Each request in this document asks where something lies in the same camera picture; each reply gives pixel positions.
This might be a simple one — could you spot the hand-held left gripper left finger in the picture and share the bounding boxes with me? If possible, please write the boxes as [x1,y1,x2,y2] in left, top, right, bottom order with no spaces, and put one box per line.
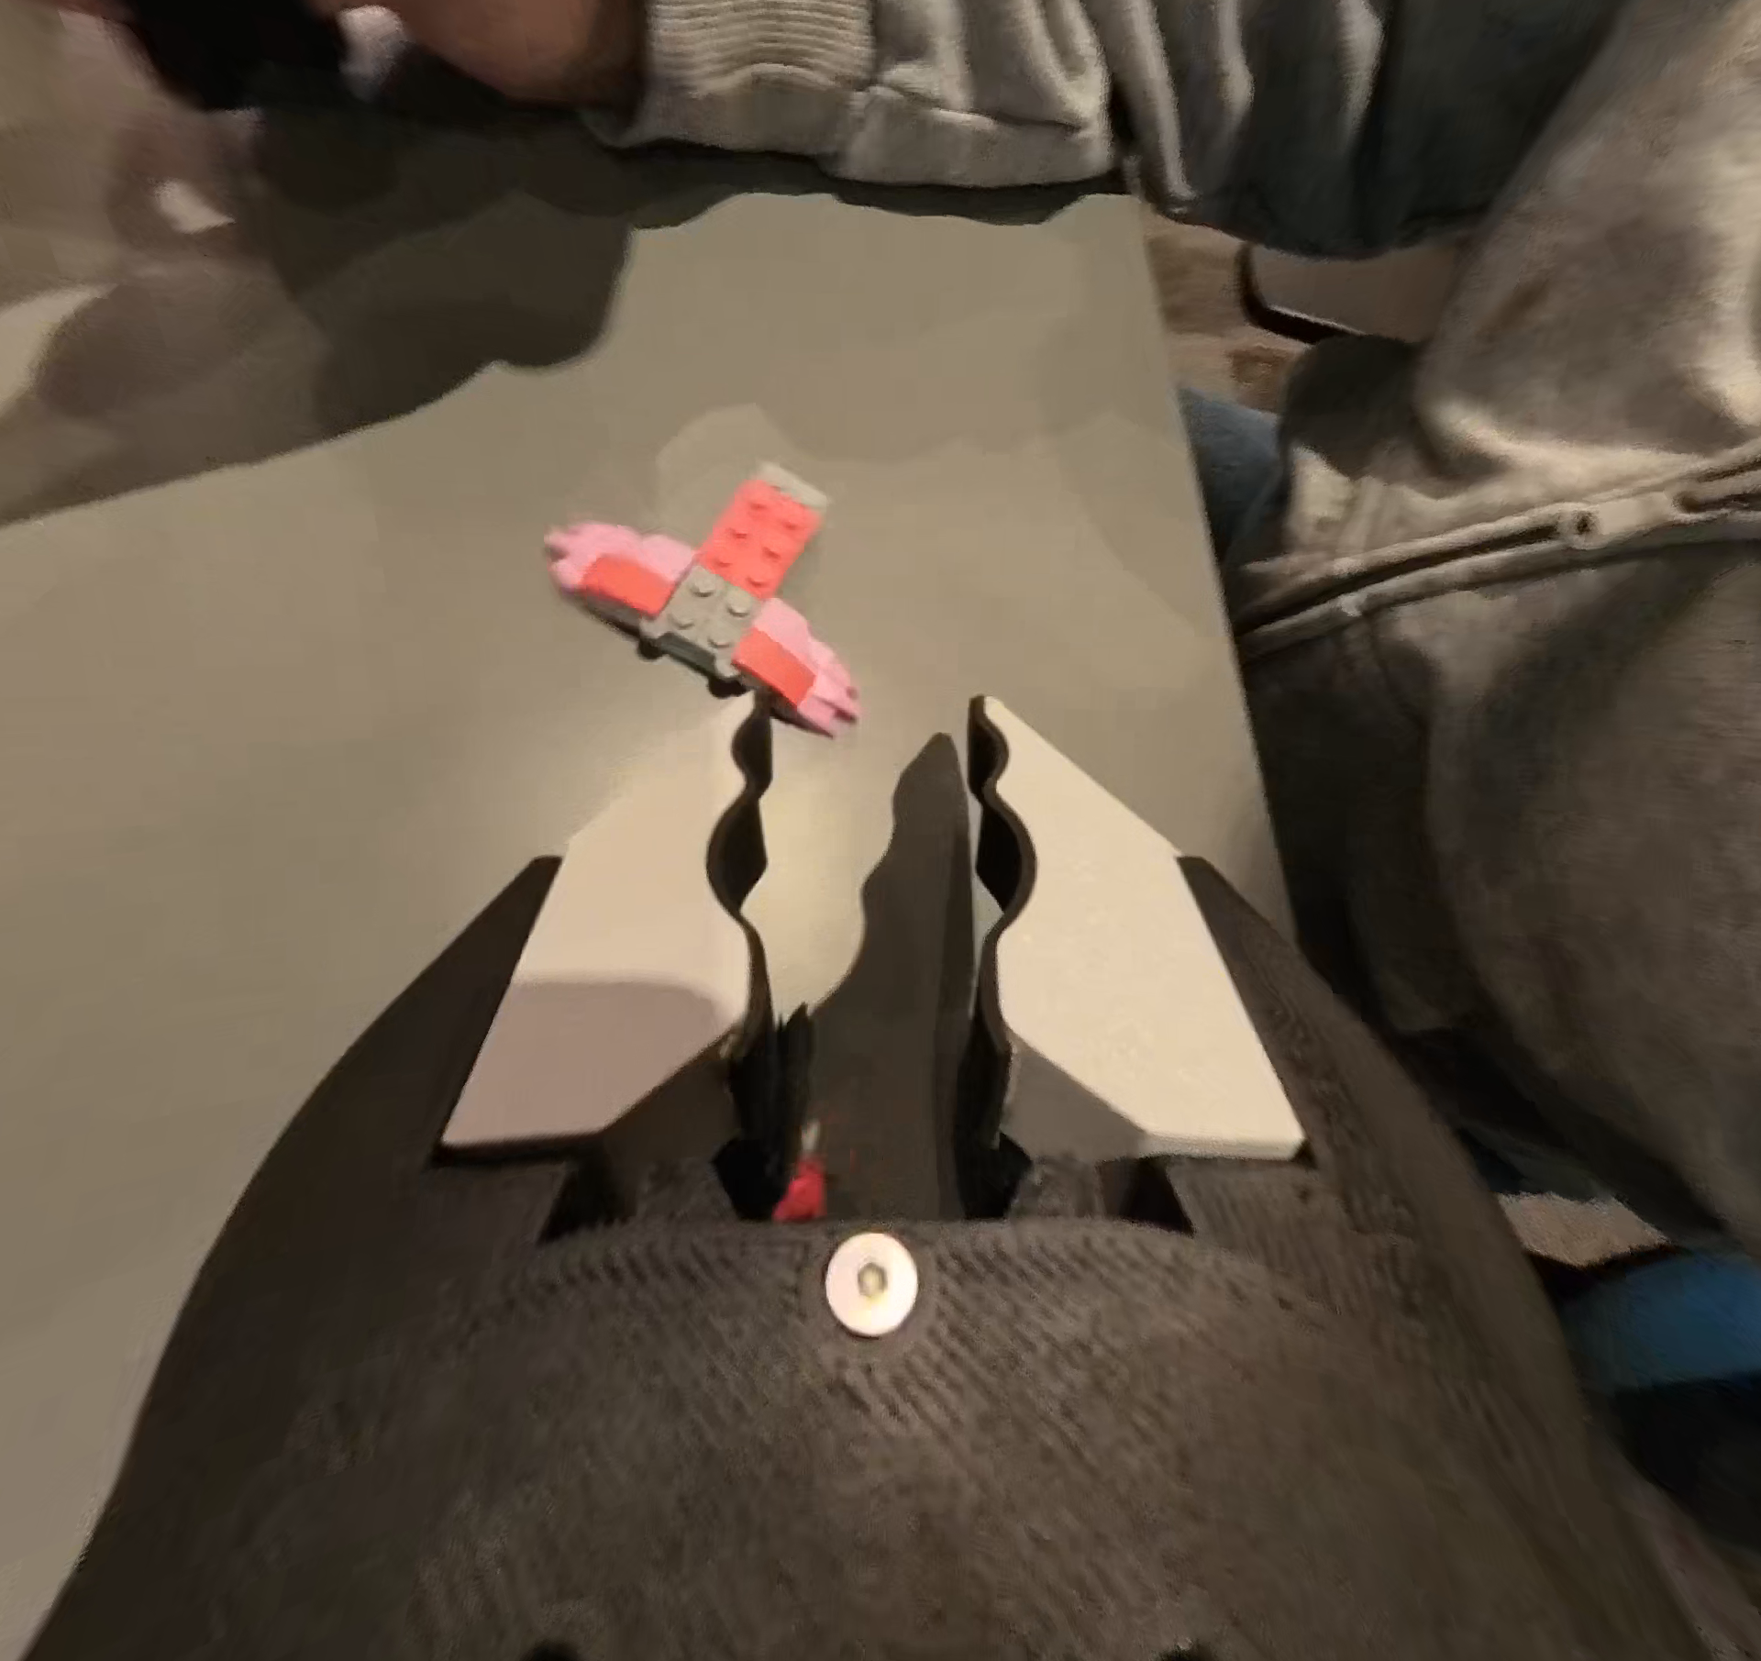
[436,708,775,1156]

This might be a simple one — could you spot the person's right hand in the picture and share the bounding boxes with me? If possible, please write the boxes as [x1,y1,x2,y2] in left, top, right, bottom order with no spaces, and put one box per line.
[297,0,647,108]

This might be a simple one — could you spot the person's blue trousers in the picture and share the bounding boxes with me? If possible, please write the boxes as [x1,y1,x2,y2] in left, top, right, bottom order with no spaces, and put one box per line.
[1180,383,1295,562]

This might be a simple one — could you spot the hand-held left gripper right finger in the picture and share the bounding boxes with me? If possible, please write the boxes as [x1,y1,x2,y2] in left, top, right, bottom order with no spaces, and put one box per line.
[966,692,1309,1162]

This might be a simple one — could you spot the pink and red brick model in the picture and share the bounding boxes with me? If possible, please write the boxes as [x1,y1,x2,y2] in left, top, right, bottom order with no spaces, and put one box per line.
[544,462,861,738]

